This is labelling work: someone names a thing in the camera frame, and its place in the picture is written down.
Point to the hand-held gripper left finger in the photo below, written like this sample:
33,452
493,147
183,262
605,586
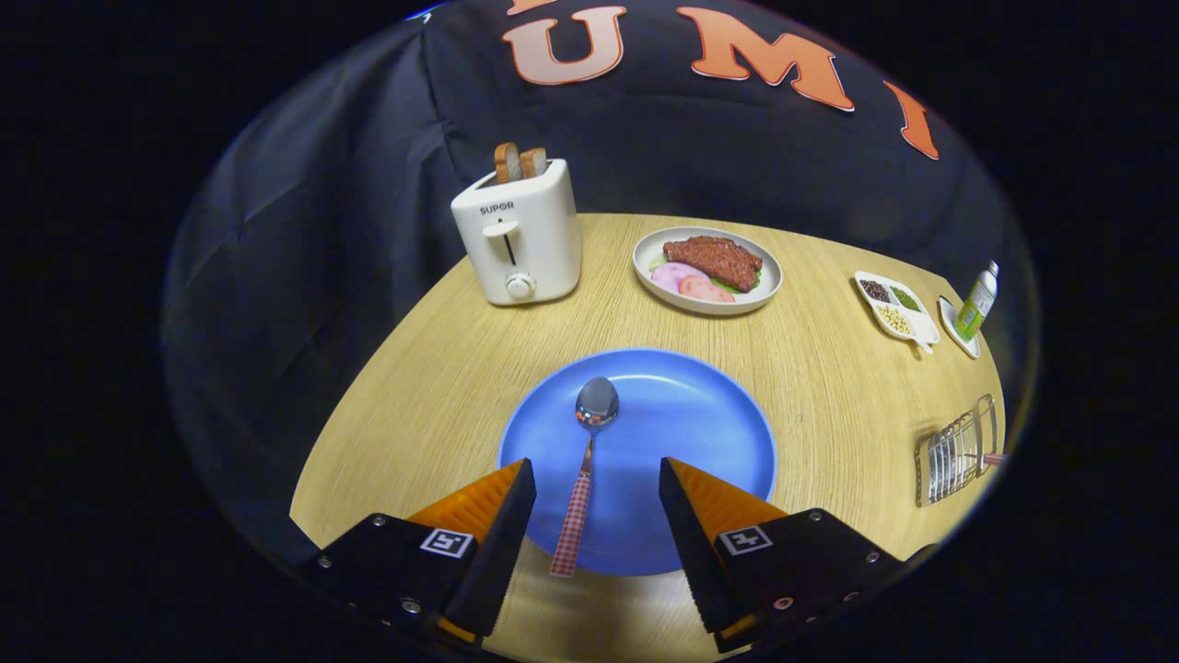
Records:
497,552

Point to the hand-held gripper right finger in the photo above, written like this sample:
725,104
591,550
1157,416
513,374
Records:
691,543

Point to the blue plate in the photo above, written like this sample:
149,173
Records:
682,414

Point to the red ham slice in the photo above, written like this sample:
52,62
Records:
709,291

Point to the green lettuce leaf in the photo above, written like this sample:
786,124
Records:
751,284

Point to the pink ham slice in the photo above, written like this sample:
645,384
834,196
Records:
672,274

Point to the metal cutlery holder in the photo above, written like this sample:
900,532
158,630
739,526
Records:
949,456

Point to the round white food plate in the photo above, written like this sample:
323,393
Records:
769,276

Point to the brown meat steak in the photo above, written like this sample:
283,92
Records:
714,260

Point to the yellow soybeans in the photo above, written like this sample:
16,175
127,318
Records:
893,319

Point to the dark red beans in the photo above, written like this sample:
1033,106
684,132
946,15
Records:
874,291

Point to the white divided dish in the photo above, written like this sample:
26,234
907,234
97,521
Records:
924,330

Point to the white toaster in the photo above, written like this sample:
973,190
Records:
543,239

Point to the green mung beans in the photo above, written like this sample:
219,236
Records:
905,298

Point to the small white dish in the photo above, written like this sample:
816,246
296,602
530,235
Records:
949,318

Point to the green label metal bottle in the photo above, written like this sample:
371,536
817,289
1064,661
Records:
974,308

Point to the toast slice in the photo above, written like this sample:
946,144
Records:
534,163
507,163

